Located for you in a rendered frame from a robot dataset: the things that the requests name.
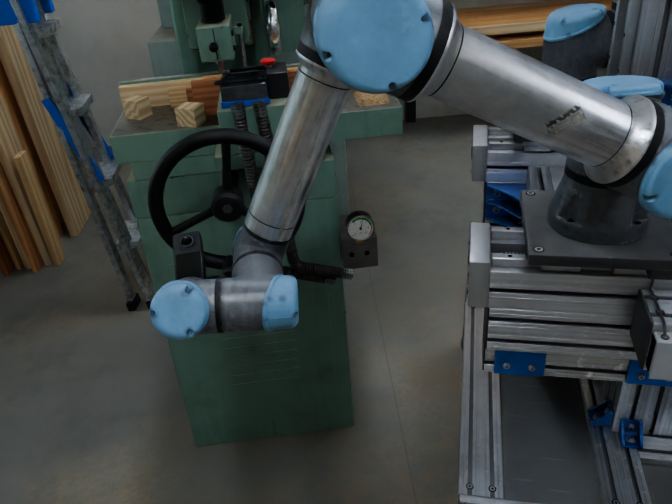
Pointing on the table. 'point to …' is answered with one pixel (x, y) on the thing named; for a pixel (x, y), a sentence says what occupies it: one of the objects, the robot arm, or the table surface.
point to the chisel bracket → (207, 32)
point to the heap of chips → (371, 98)
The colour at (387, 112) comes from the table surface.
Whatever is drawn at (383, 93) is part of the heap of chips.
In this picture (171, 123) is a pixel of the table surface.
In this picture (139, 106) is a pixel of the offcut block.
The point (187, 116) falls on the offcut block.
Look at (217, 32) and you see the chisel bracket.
